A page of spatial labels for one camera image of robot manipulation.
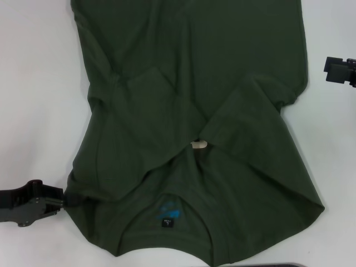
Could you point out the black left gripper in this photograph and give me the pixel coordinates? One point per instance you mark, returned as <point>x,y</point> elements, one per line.
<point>19,204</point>

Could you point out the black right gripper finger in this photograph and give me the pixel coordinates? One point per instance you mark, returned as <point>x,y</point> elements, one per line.
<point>338,73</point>
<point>335,59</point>

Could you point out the dark green t-shirt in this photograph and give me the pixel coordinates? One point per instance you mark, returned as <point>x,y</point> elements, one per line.
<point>180,97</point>

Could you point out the dark flat panel edge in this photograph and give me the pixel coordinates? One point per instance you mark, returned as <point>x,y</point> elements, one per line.
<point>274,265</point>

